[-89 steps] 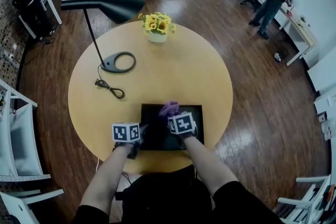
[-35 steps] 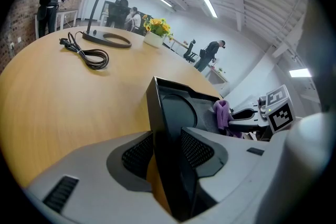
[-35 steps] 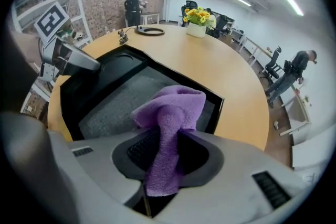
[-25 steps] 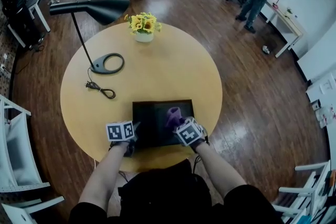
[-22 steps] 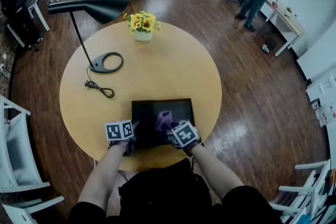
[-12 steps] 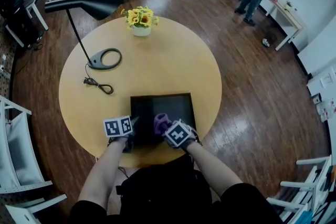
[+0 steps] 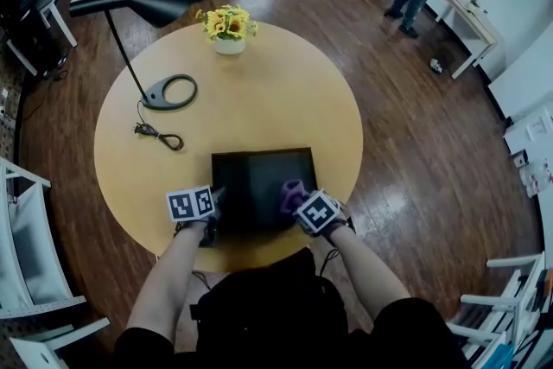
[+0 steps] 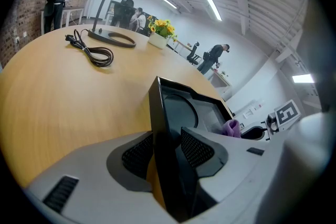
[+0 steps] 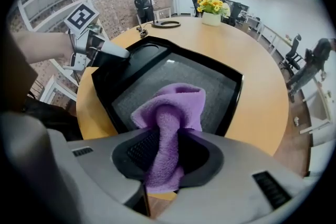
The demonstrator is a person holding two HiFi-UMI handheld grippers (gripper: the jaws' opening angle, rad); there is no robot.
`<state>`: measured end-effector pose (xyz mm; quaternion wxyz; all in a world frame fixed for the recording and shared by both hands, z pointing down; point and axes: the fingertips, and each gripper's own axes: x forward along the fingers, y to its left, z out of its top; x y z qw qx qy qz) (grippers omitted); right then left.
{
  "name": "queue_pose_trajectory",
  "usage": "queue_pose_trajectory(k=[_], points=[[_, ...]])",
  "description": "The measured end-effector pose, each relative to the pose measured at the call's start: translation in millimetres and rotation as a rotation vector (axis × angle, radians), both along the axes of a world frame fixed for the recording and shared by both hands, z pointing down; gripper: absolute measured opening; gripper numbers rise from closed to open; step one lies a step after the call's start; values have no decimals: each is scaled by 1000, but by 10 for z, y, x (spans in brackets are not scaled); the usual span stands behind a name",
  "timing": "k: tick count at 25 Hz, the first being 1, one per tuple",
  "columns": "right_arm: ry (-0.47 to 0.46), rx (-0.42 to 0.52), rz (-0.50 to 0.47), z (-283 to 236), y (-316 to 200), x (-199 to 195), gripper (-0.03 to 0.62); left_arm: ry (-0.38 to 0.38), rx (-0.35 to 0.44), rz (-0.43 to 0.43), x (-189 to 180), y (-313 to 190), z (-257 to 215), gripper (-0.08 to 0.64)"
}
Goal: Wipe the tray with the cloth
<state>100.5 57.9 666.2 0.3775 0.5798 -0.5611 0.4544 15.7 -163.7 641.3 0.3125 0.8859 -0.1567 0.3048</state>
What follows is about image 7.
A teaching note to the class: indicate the white bookshelf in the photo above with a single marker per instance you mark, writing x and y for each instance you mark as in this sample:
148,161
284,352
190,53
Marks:
488,302

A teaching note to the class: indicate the person's right forearm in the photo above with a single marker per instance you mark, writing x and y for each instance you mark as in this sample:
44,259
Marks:
367,272

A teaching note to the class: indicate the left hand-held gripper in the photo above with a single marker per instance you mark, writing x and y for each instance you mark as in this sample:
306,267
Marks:
186,205

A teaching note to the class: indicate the black tablet screen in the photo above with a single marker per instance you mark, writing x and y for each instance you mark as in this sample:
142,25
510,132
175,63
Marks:
259,177

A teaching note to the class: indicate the white metal shelf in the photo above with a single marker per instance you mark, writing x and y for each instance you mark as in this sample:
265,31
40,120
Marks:
30,352
34,250

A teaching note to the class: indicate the purple cloth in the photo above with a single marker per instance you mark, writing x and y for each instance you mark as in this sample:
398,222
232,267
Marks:
291,196

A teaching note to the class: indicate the small white floor object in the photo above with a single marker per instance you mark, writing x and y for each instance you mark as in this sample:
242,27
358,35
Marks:
436,65

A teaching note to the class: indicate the wooden desk with white legs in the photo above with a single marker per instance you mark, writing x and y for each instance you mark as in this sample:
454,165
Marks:
475,26

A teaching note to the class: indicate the person's black shirt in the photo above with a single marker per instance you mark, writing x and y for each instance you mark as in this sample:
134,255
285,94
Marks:
415,337

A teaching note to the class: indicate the white counter cabinet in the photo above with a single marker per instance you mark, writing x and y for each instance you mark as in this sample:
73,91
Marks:
535,129

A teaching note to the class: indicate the pink printed packet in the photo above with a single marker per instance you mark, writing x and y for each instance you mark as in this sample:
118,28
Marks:
538,177

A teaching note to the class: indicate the sunflowers in white pot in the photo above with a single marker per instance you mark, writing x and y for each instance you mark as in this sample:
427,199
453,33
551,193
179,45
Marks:
229,46

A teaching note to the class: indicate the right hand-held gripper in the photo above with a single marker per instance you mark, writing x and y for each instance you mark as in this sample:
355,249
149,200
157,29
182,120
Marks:
317,211

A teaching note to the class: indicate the person's left forearm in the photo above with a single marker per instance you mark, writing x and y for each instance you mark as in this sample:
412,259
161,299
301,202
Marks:
164,285

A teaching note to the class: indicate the black desk lamp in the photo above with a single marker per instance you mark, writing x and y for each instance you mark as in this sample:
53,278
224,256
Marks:
164,0

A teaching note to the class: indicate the small camera device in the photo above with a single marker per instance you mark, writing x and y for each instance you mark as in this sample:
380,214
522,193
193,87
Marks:
520,157

